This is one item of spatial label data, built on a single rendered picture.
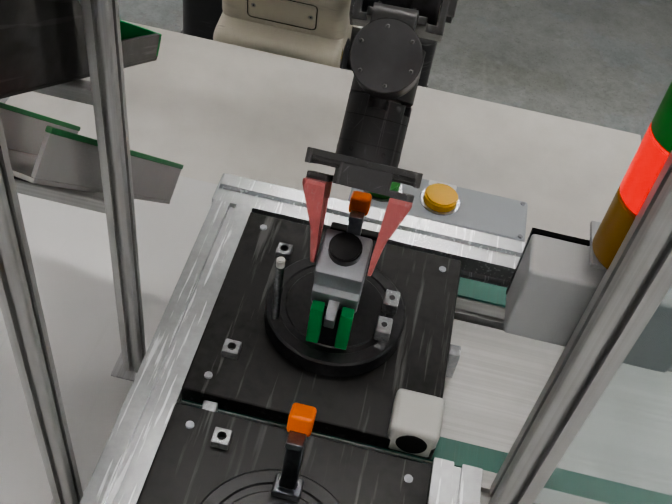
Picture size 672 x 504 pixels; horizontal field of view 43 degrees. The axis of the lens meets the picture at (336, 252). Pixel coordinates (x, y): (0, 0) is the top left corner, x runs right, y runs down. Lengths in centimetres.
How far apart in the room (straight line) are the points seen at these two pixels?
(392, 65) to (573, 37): 261
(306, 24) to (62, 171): 86
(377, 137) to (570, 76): 234
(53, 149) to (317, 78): 71
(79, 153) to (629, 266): 44
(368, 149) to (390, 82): 9
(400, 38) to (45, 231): 57
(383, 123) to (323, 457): 30
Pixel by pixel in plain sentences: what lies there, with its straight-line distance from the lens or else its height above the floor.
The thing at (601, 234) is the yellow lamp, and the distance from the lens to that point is 58.
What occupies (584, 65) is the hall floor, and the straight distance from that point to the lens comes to 314.
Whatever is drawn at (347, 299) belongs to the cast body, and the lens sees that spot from 79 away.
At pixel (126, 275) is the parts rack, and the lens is 83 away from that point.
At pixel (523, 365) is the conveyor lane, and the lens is 96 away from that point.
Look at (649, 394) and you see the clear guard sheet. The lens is 66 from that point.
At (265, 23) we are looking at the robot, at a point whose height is 81.
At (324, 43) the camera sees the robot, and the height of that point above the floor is 80.
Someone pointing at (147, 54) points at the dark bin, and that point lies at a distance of 78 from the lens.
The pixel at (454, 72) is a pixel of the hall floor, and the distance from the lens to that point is 292.
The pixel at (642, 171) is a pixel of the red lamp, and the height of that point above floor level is 134.
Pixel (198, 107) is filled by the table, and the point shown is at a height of 86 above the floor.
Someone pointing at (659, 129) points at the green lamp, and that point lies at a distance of 52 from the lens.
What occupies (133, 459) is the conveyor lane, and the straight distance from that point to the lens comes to 79.
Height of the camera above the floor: 166
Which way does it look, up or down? 48 degrees down
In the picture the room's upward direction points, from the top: 10 degrees clockwise
